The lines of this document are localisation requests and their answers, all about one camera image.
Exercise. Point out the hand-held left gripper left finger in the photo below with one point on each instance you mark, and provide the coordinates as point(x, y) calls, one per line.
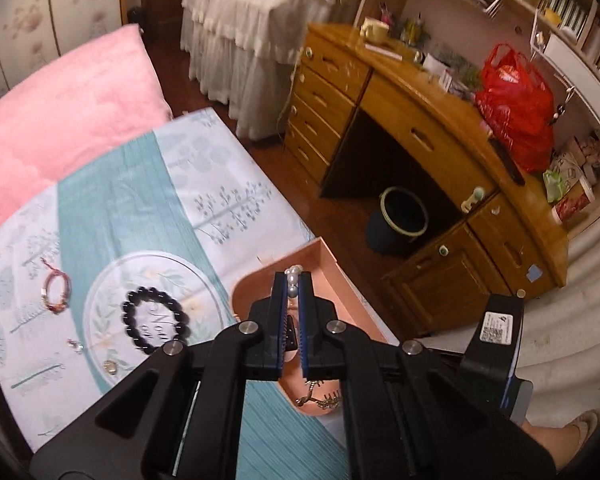
point(282, 310)

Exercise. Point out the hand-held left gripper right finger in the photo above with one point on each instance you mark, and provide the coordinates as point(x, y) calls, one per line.
point(306, 310)

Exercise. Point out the pink jewelry box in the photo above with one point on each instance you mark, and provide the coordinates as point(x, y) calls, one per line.
point(330, 280)

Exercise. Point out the person's right forearm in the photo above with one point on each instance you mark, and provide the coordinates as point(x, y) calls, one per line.
point(555, 442)

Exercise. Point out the white patterned blanket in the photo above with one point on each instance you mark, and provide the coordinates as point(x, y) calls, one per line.
point(585, 300)

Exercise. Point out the dark waste bin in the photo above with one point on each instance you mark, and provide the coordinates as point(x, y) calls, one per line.
point(400, 215)

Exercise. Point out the green drawer hook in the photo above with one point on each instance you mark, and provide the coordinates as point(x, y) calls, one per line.
point(472, 200)

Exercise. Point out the small green bag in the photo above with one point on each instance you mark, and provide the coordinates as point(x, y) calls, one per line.
point(554, 186)

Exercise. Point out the small round pendant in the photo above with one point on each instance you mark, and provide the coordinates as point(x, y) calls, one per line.
point(110, 366)

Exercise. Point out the black flat comb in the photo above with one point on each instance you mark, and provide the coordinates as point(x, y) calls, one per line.
point(507, 160)

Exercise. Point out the teal and white printed bedsheet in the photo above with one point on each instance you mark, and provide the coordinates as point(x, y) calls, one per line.
point(105, 210)

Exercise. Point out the small silver earring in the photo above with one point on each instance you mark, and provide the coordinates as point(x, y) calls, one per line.
point(75, 345)

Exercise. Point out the wooden desk with drawers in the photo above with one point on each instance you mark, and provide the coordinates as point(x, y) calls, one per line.
point(405, 90)

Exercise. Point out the red plastic bag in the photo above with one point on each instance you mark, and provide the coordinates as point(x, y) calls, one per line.
point(520, 110)

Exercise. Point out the small white box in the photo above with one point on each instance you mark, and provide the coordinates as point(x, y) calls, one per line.
point(434, 65)

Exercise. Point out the white lace bed cover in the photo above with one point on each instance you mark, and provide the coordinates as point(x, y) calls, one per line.
point(240, 35)

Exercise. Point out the pale yellow cup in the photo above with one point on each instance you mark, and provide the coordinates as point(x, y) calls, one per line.
point(375, 31)

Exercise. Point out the pink pillow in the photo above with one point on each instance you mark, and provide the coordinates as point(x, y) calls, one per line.
point(70, 110)

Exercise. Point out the pen holder with pens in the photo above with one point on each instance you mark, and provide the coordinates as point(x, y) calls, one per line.
point(414, 30)

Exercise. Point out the wooden bookshelf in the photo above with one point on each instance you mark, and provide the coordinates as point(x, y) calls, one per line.
point(575, 55)

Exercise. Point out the row of books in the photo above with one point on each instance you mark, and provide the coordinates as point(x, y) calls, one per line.
point(555, 2)

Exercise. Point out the floral wardrobe doors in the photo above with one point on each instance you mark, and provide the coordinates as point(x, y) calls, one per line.
point(35, 15)

